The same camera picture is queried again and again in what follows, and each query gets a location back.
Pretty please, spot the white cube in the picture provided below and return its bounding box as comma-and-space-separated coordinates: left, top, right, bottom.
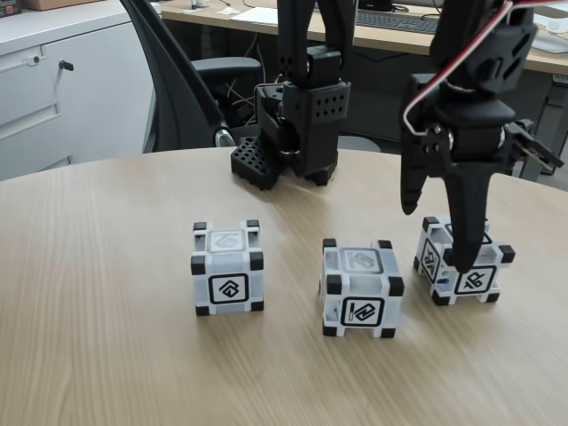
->
190, 218, 266, 318
412, 215, 517, 307
319, 238, 406, 341

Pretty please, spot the grey round object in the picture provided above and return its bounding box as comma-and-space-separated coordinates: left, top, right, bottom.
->
339, 135, 382, 154

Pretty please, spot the silver laptop stand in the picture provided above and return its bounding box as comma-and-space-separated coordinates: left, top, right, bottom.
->
530, 11, 568, 52

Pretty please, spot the black keyboard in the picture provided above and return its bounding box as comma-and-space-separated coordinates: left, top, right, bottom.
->
354, 11, 440, 35

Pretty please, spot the white cube, house symbol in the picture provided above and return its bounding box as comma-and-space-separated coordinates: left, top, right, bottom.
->
190, 218, 266, 318

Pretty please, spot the white paper sheet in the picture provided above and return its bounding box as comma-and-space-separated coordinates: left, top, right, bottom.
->
230, 7, 280, 26

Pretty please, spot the black mesh office chair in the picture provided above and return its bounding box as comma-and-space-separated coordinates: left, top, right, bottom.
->
119, 0, 264, 154

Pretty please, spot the white filing cabinet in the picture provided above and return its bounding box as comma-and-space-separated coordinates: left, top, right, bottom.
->
0, 8, 157, 183

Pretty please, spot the black gripper camera module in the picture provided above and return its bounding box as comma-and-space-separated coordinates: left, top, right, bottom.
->
503, 117, 567, 175

